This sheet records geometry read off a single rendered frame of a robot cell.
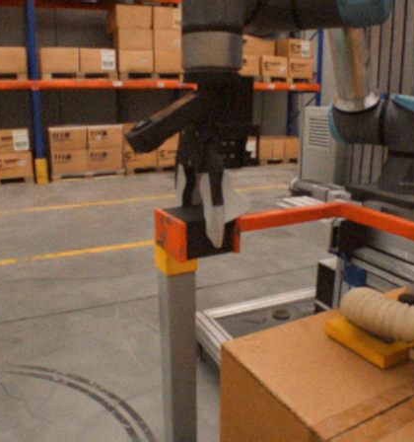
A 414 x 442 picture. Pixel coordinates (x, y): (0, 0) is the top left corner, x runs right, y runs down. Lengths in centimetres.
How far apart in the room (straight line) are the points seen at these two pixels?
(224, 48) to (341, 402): 41
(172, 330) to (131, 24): 704
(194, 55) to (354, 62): 59
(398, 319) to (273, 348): 17
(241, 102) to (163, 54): 726
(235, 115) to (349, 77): 56
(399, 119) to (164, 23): 693
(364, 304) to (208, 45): 34
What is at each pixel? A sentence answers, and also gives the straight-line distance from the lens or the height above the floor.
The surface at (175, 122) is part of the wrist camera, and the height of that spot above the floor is 122.
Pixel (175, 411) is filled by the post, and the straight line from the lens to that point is 99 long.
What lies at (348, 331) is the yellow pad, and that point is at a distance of 57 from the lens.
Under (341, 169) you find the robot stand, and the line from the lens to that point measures 153.
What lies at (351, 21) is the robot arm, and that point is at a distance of 58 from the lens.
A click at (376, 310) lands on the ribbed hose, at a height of 103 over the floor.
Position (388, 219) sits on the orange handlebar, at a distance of 64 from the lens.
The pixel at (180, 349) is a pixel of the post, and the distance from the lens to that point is 91.
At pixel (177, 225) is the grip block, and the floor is 110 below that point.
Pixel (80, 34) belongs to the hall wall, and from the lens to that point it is 883.
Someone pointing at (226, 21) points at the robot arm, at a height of 134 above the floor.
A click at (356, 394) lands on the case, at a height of 95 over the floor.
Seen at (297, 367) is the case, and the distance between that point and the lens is 54.
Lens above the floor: 125
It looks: 15 degrees down
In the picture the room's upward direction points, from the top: straight up
